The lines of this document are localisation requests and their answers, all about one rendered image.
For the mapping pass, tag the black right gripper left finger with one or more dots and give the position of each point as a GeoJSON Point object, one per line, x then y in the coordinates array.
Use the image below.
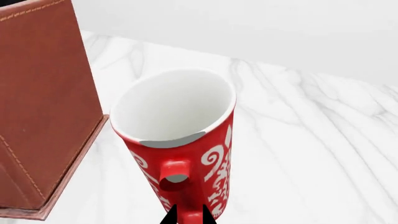
{"type": "Point", "coordinates": [170, 218]}

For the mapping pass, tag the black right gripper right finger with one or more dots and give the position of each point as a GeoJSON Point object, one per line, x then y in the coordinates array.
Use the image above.
{"type": "Point", "coordinates": [208, 218]}

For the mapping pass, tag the red mug with white pattern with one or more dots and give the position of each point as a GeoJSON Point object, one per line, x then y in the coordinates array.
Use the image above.
{"type": "Point", "coordinates": [174, 109]}

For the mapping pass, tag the brown leather caddy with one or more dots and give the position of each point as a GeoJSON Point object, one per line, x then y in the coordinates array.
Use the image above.
{"type": "Point", "coordinates": [43, 105]}

